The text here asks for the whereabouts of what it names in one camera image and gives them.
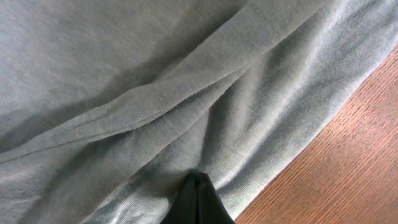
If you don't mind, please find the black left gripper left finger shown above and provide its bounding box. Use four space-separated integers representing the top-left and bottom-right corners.
160 173 198 224

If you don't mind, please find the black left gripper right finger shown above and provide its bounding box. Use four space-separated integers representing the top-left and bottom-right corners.
196 173 235 224

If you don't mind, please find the light blue t-shirt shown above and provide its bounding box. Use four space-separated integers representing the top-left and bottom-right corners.
1 0 397 223

